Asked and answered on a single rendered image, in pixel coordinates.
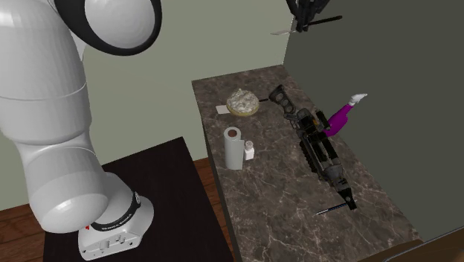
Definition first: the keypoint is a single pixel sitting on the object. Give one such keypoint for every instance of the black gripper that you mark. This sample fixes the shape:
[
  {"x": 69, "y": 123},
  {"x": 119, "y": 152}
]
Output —
[{"x": 306, "y": 7}]

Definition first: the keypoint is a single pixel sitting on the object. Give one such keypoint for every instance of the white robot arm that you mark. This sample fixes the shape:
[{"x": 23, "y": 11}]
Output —
[{"x": 47, "y": 109}]

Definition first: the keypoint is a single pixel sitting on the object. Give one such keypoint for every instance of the round white-topped pie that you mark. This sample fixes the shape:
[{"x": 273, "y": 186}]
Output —
[{"x": 243, "y": 101}]

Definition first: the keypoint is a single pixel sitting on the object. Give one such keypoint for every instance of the purple figure with white hand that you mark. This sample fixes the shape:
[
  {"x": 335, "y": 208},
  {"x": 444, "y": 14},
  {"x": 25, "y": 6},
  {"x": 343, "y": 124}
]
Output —
[{"x": 339, "y": 121}]

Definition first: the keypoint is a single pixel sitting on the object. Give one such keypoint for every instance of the black toy gun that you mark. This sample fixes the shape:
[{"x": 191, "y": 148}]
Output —
[{"x": 319, "y": 148}]

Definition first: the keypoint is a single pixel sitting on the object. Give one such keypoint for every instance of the small white shaker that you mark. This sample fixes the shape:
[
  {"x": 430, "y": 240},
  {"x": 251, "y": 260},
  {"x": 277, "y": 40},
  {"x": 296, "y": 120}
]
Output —
[{"x": 249, "y": 152}]

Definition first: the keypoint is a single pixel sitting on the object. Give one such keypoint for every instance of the grey paper towel roll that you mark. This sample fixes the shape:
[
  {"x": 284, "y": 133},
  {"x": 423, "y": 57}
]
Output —
[{"x": 234, "y": 152}]

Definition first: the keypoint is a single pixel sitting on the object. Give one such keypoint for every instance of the dark blue pen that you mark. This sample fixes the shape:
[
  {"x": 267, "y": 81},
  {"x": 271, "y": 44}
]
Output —
[{"x": 331, "y": 209}]

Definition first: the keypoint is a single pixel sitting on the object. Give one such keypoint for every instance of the dark robot stand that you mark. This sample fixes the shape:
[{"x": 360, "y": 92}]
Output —
[{"x": 170, "y": 203}]

